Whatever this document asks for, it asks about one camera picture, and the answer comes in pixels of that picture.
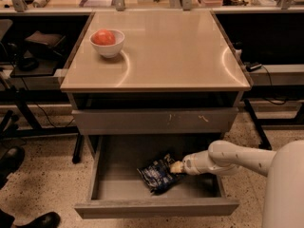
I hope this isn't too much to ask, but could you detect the small black box with cable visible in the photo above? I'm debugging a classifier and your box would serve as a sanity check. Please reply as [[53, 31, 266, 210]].
[[244, 62, 262, 72]]

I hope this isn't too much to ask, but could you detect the closed grey top drawer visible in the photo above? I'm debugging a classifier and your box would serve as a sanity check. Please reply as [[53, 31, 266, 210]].
[[72, 107, 238, 135]]

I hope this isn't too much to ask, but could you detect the blue chip bag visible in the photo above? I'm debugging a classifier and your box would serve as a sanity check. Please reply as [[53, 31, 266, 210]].
[[137, 153, 185, 195]]

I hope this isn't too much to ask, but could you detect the black table leg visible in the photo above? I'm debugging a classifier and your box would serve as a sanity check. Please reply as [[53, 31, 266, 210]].
[[72, 134, 84, 164], [243, 99, 272, 150]]

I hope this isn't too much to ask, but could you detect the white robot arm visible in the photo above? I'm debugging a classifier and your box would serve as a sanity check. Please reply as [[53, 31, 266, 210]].
[[170, 140, 304, 228]]

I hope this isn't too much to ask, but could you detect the black table leg left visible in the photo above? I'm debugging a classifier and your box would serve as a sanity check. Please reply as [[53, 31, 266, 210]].
[[72, 134, 84, 164]]

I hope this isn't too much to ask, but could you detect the black shoe bottom left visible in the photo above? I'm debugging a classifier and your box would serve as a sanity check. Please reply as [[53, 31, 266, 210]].
[[13, 212, 61, 228]]

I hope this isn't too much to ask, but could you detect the black table leg right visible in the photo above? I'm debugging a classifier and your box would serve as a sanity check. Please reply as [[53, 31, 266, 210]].
[[243, 99, 272, 150]]

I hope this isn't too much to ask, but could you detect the white ceramic bowl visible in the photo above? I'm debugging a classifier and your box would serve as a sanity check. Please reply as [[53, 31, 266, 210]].
[[89, 29, 125, 58]]

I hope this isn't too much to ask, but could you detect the black device on shelf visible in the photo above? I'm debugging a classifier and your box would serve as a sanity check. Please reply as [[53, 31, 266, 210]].
[[10, 30, 67, 78]]

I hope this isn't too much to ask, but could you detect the red apple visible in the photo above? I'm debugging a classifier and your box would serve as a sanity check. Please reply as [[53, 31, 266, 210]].
[[92, 29, 116, 46]]

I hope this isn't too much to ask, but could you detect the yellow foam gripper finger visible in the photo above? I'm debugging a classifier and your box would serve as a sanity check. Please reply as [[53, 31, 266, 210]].
[[170, 161, 184, 174]]

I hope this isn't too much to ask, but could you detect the black shoe left edge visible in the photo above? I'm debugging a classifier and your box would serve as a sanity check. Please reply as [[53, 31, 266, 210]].
[[0, 146, 25, 188]]

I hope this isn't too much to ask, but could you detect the open grey middle drawer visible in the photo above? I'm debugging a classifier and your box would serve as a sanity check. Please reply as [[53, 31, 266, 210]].
[[75, 134, 239, 219]]

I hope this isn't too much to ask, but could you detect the grey drawer cabinet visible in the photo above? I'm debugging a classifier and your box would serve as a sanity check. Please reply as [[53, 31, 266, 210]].
[[61, 10, 251, 150]]

